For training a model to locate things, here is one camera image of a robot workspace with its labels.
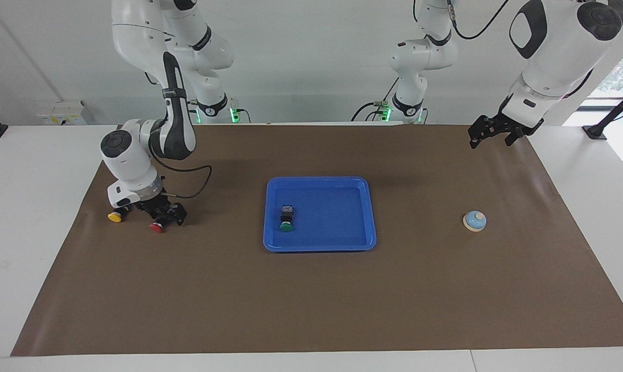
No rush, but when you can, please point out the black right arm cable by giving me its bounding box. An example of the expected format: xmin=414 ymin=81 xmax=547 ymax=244
xmin=146 ymin=72 xmax=212 ymax=199

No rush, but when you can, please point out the black right base cable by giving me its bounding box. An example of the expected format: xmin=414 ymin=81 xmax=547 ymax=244
xmin=188 ymin=101 xmax=253 ymax=123

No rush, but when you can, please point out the green push button switch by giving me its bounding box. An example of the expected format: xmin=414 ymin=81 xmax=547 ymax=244
xmin=279 ymin=205 xmax=296 ymax=233

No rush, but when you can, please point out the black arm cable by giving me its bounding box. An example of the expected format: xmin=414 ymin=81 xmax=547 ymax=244
xmin=446 ymin=0 xmax=511 ymax=41
xmin=146 ymin=72 xmax=212 ymax=199

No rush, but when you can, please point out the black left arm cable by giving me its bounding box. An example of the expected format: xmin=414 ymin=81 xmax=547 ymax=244
xmin=446 ymin=0 xmax=511 ymax=41

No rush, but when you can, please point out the brown table mat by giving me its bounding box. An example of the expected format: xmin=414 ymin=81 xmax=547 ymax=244
xmin=10 ymin=124 xmax=623 ymax=357

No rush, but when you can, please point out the black left base cable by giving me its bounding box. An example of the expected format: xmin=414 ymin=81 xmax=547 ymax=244
xmin=350 ymin=77 xmax=401 ymax=122

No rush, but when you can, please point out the light blue call bell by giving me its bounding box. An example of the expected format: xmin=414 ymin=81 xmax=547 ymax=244
xmin=462 ymin=210 xmax=488 ymax=233

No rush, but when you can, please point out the blue plastic tray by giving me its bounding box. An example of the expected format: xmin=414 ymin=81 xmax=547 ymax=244
xmin=263 ymin=176 xmax=378 ymax=253

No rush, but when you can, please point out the black base cable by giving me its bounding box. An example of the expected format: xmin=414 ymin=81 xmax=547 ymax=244
xmin=350 ymin=77 xmax=401 ymax=122
xmin=188 ymin=101 xmax=253 ymax=123

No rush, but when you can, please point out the black angled stand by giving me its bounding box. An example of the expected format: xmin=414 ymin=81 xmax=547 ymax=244
xmin=582 ymin=83 xmax=623 ymax=140

